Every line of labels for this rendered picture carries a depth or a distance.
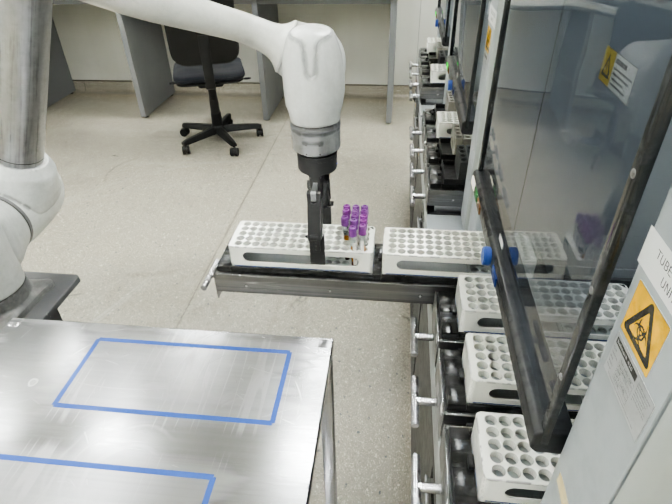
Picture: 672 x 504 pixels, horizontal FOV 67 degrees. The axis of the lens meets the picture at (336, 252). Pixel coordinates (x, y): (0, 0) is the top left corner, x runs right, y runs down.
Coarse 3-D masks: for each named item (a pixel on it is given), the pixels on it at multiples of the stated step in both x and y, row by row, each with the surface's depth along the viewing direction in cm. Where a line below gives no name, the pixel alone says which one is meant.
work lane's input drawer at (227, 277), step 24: (216, 264) 117; (216, 288) 108; (240, 288) 107; (264, 288) 106; (288, 288) 106; (312, 288) 105; (336, 288) 104; (360, 288) 103; (384, 288) 103; (408, 288) 102; (432, 288) 101
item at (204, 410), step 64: (0, 384) 81; (64, 384) 80; (128, 384) 80; (192, 384) 80; (256, 384) 80; (320, 384) 79; (0, 448) 71; (64, 448) 71; (128, 448) 71; (192, 448) 71; (256, 448) 70
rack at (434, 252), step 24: (384, 240) 104; (408, 240) 104; (432, 240) 103; (456, 240) 105; (480, 240) 104; (384, 264) 101; (408, 264) 106; (432, 264) 106; (456, 264) 106; (480, 264) 98
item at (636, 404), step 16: (640, 288) 37; (640, 304) 36; (656, 304) 34; (624, 320) 39; (640, 320) 36; (656, 320) 34; (640, 336) 36; (656, 336) 34; (624, 352) 39; (640, 352) 36; (656, 352) 34; (608, 368) 41; (624, 368) 38; (640, 368) 36; (624, 384) 38; (640, 384) 36; (624, 400) 38; (640, 400) 36; (624, 416) 38; (640, 416) 36; (640, 432) 36; (560, 480) 51; (560, 496) 50
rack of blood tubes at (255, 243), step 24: (240, 240) 105; (264, 240) 106; (288, 240) 104; (336, 240) 104; (240, 264) 106; (264, 264) 105; (288, 264) 104; (312, 264) 104; (336, 264) 107; (360, 264) 102
